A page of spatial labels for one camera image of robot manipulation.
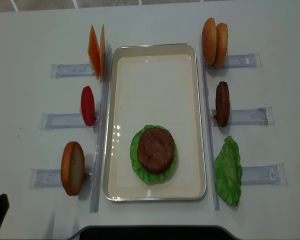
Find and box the clear holder middle right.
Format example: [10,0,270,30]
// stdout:
[209,106,274,127]

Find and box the clear holder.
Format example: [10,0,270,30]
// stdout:
[39,113,99,130]
[209,106,274,127]
[29,167,94,189]
[203,52,263,71]
[241,163,287,186]
[50,63,95,79]

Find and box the sesame bun top standing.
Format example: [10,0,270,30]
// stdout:
[201,17,217,65]

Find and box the green lettuce leaf on tray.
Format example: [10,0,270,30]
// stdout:
[129,124,178,184]

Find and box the white rectangular metal tray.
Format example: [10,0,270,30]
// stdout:
[102,43,207,202]

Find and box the clear holder top left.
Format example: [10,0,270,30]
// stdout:
[50,63,95,79]

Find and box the clear holder middle left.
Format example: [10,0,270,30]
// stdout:
[39,113,99,130]

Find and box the orange cheese slice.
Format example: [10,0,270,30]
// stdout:
[99,25,106,81]
[87,25,101,79]

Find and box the bun half standing left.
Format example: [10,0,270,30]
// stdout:
[60,141,85,196]

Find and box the red tomato slice standing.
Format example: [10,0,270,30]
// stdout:
[80,86,95,127]

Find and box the green lettuce leaf standing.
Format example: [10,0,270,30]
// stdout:
[214,136,243,207]

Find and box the brown meat patty standing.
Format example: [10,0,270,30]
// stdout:
[215,81,230,128]

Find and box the brown meat patty on tray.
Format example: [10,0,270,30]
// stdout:
[137,127,175,175]

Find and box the clear holder bottom right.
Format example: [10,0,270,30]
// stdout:
[241,163,287,186]

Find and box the clear holder bottom left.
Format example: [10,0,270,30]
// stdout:
[29,167,94,189]

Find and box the clear holder top right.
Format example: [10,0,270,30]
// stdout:
[203,52,263,71]

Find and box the plain bun half standing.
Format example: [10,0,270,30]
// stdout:
[213,22,228,69]

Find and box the black base panel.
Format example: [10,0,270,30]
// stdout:
[79,226,236,240]

